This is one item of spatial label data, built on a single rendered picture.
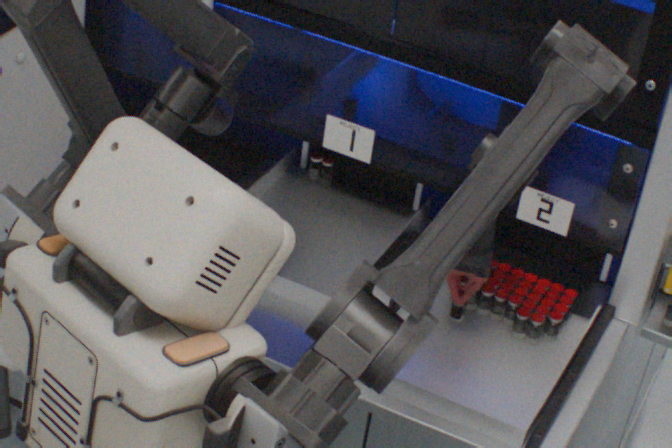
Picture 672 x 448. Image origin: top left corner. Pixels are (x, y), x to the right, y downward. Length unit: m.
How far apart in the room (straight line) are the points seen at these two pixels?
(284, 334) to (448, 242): 0.63
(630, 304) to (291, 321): 0.53
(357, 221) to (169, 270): 0.93
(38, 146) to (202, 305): 0.97
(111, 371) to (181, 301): 0.11
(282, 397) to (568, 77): 0.43
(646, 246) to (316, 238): 0.53
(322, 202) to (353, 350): 0.92
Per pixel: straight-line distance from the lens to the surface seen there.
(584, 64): 1.37
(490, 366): 1.94
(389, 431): 2.42
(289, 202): 2.21
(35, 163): 2.26
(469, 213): 1.34
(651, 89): 1.92
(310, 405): 1.30
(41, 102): 2.22
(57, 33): 1.36
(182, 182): 1.32
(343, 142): 2.14
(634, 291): 2.08
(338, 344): 1.33
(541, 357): 1.98
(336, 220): 2.18
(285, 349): 1.91
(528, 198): 2.05
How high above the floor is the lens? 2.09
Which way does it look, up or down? 34 degrees down
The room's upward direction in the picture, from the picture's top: 9 degrees clockwise
